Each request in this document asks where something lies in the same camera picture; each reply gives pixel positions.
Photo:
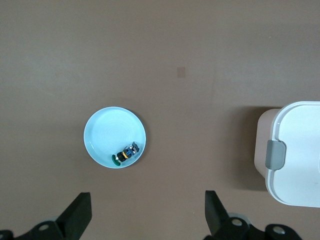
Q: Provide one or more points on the light blue round plate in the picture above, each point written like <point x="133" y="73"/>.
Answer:
<point x="107" y="132"/>

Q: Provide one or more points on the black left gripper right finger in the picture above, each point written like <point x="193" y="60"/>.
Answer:
<point x="217" y="217"/>

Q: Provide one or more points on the green push-button switch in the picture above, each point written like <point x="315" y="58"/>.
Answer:
<point x="125" y="155"/>

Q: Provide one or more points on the small brown tape square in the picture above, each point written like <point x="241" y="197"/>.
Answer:
<point x="180" y="72"/>

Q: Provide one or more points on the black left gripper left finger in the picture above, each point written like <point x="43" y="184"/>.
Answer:
<point x="75" y="215"/>

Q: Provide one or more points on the white lidded box grey latches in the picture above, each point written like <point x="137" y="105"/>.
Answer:
<point x="300" y="150"/>

